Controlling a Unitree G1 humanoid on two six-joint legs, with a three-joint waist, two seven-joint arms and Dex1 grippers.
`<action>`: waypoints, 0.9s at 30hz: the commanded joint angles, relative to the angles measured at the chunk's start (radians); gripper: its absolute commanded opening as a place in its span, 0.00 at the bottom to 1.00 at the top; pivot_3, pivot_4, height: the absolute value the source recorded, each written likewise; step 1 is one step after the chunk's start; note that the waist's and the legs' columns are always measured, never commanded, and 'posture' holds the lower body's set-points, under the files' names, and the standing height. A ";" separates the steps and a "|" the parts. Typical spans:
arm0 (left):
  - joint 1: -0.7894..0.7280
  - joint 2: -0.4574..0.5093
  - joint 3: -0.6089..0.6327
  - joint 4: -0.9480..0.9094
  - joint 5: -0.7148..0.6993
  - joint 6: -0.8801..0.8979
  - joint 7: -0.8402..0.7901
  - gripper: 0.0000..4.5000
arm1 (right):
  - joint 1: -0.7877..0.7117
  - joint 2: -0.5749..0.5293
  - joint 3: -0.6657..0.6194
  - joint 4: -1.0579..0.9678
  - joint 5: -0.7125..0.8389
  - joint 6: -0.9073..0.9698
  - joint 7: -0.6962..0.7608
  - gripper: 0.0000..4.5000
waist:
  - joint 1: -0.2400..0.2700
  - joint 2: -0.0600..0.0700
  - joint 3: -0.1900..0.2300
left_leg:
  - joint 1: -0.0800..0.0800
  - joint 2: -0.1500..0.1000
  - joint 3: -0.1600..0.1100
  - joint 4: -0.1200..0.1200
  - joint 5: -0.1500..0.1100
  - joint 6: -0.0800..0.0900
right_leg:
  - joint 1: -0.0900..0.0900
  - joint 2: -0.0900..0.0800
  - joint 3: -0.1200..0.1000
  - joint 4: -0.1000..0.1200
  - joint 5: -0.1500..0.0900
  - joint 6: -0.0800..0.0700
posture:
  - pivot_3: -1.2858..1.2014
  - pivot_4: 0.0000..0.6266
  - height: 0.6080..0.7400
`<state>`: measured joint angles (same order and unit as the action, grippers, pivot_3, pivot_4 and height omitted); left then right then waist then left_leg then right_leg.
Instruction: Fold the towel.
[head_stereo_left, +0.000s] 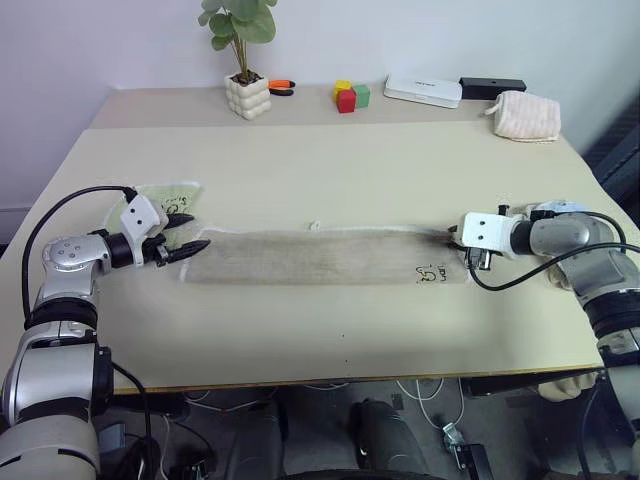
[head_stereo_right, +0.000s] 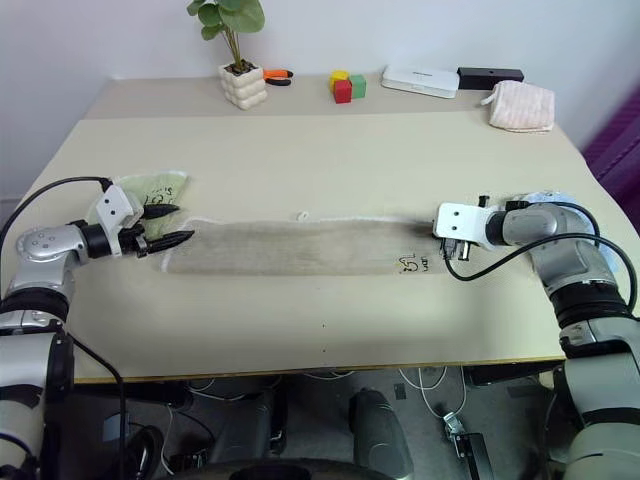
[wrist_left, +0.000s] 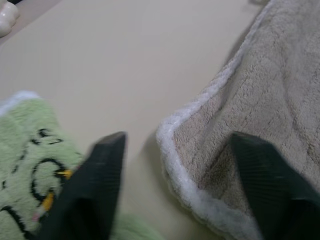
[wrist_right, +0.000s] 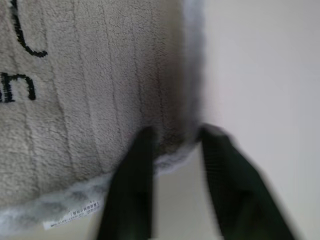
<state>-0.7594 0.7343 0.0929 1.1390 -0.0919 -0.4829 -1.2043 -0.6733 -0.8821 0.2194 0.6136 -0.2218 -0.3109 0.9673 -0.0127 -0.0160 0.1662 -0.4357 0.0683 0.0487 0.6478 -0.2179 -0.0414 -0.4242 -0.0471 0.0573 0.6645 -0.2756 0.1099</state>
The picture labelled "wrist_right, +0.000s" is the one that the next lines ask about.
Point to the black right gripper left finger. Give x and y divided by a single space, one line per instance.
130 185

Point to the grey fleece towel black lettering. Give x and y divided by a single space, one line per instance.
95 100

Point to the white care label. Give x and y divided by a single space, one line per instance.
72 215

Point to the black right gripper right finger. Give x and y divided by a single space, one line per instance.
237 190

